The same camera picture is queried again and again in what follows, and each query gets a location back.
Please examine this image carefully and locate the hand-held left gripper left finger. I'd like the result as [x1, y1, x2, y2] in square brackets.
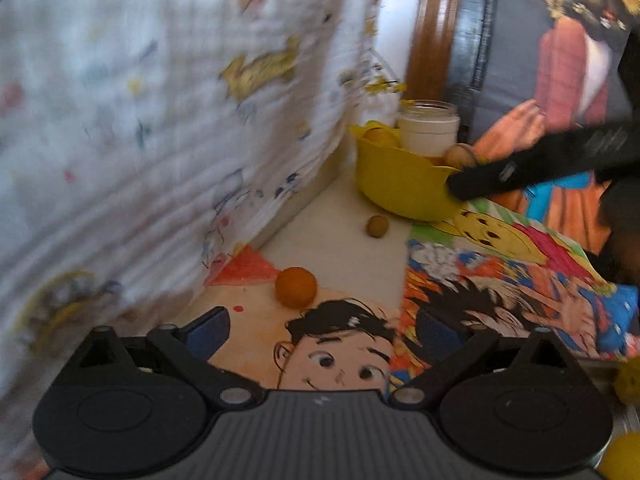
[75, 306, 264, 407]

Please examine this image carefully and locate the colourful cartoon cloth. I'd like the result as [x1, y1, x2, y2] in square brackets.
[390, 230, 640, 391]

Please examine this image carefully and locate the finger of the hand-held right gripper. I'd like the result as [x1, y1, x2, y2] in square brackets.
[446, 119, 640, 202]

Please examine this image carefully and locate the white printed blanket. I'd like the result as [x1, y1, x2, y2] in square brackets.
[0, 0, 396, 401]

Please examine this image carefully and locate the white jar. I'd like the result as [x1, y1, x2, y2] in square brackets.
[397, 101, 461, 158]

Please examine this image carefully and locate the yellow plastic bowl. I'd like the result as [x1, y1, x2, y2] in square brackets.
[349, 121, 476, 222]

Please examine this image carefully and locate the brown wooden frame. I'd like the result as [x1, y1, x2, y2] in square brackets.
[405, 0, 468, 106]

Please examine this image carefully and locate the wall poster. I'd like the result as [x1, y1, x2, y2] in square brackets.
[470, 0, 636, 256]

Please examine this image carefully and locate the yellow smooth ball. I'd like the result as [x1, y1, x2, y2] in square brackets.
[597, 432, 640, 480]

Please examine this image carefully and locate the orange tangerine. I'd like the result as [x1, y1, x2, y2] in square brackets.
[274, 266, 318, 308]

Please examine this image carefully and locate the tan striped pepino melon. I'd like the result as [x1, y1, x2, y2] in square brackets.
[446, 143, 478, 170]

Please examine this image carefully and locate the black-haired boy cartoon drawing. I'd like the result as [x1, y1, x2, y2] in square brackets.
[200, 244, 416, 392]

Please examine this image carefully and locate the yellow bear drawing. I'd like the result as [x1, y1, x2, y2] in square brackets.
[412, 200, 586, 271]

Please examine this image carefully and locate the yellow bumpy ball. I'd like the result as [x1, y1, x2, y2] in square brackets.
[612, 359, 640, 405]

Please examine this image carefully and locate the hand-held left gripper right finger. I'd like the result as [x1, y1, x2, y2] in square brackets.
[389, 309, 572, 406]

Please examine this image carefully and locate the yellow-orange fruit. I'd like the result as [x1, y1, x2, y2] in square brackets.
[363, 127, 398, 148]

